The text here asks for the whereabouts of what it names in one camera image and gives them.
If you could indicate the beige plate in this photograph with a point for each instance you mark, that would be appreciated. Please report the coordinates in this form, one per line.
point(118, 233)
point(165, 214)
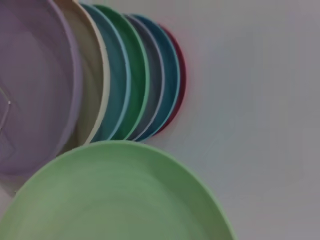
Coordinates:
point(93, 82)

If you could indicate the purple plate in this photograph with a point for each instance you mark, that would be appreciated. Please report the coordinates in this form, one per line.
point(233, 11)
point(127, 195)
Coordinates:
point(37, 75)

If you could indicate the grey lavender plate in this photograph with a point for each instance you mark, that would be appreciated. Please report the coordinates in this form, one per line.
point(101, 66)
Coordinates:
point(155, 82)

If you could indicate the light blue plate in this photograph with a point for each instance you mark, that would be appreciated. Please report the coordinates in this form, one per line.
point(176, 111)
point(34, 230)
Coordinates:
point(117, 82)

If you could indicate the red plate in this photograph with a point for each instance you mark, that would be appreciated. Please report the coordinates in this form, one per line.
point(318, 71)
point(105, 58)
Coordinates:
point(182, 75)

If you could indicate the dark green plate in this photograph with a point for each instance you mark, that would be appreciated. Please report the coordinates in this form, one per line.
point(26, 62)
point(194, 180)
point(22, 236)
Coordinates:
point(138, 82)

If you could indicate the teal blue plate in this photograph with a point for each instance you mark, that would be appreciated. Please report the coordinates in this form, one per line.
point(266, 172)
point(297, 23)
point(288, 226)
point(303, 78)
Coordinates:
point(171, 75)

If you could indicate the light green plate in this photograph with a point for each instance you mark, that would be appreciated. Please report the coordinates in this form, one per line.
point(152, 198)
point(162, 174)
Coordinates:
point(117, 195)

